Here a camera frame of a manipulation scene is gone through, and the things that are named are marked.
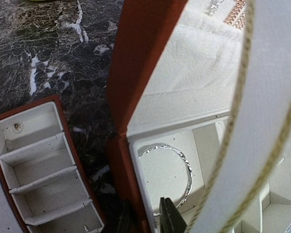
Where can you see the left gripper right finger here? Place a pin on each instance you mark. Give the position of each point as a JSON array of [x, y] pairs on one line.
[[171, 220]]

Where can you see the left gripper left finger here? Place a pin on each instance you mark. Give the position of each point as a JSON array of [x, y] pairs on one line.
[[123, 222]]

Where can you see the red jewelry tray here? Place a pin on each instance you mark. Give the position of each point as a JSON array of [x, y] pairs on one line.
[[43, 187]]

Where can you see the red jewelry box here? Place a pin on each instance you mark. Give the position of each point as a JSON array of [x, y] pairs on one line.
[[211, 78]]

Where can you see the silver bangle upper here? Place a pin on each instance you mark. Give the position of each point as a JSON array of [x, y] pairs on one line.
[[165, 172]]

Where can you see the earring back clear disc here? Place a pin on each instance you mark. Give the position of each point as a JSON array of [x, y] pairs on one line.
[[17, 128]]

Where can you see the green bowl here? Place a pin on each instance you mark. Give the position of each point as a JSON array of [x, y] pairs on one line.
[[40, 0]]

